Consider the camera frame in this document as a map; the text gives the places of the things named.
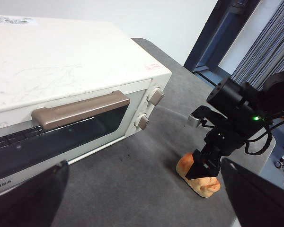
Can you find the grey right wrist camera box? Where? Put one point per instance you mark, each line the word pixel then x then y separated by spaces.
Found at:
pixel 194 120

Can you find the white Toshiba toaster oven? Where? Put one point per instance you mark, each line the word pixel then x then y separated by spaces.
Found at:
pixel 61 59

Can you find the golden brown bread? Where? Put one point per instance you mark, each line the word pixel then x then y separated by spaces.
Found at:
pixel 203 186

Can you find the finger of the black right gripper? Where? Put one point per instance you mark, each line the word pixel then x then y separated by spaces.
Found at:
pixel 198 169

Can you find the cream oven temperature knob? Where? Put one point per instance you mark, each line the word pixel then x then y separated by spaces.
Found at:
pixel 157 95

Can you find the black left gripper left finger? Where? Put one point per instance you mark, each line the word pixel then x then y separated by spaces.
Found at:
pixel 26 203

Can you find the dark blue window frame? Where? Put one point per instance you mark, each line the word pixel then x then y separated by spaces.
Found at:
pixel 215 30

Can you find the grey window blinds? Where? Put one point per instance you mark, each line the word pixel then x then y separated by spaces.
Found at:
pixel 269 42

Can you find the cream oven timer knob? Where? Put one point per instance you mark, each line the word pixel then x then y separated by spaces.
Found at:
pixel 142 121

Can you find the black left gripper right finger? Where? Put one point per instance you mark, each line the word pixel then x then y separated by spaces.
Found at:
pixel 262 203

